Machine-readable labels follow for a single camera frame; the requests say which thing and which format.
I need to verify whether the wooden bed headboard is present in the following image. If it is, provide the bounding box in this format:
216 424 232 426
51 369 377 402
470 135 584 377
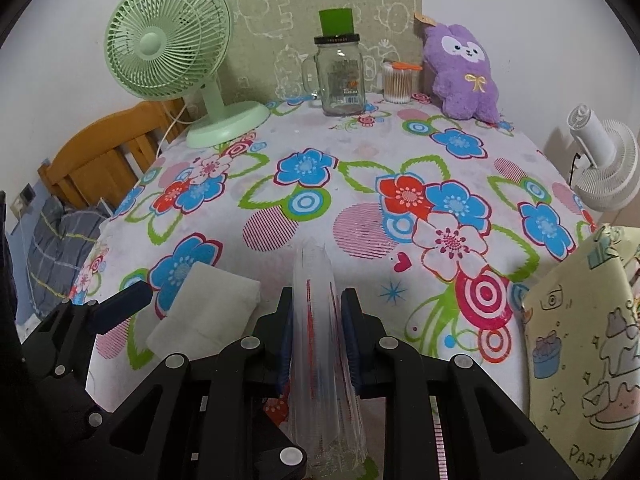
37 99 194 211

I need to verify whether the green patterned board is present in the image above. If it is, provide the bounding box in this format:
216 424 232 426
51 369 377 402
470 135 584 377
224 0 424 104

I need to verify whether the floral tablecloth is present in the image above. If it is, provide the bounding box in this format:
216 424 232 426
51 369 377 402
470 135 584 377
67 95 601 480

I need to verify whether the wall socket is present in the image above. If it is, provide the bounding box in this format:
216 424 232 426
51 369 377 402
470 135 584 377
12 184 39 211

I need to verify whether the glass jar mug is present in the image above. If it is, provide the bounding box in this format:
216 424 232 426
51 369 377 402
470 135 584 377
300 32 366 117

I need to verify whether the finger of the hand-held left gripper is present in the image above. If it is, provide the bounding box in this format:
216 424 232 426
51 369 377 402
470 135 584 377
20 281 153 437

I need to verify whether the white fan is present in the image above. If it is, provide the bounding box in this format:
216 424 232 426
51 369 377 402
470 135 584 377
566 103 640 214

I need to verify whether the white tissue pack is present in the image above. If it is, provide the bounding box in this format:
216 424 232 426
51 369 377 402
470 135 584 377
146 261 261 357

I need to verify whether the white fan cord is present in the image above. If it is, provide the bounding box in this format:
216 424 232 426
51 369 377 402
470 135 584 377
157 102 194 149

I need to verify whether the cotton swab jar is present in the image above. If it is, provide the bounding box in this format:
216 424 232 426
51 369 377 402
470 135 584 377
381 59 424 106

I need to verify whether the green card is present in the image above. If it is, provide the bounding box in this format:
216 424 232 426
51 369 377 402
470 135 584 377
319 8 357 38

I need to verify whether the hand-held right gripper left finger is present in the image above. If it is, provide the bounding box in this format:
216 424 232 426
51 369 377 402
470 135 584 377
100 287 307 480

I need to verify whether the dark cloth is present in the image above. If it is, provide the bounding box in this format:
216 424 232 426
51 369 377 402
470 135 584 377
0 189 19 342

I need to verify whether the purple plush bunny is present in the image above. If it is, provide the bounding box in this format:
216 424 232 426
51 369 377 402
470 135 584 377
414 12 503 125

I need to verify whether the green desk fan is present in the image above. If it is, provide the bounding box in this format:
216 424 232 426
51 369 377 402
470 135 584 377
103 0 272 150

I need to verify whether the yellow patterned box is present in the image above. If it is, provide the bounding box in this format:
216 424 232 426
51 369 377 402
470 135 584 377
519 223 640 480

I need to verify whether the grey plaid pillow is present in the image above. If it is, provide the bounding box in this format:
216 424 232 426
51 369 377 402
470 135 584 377
24 194 109 322

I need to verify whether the clear striped plastic bag pack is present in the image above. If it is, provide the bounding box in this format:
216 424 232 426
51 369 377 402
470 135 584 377
287 239 369 474

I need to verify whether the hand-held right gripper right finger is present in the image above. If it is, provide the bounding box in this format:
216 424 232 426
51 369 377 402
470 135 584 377
341 287 588 480

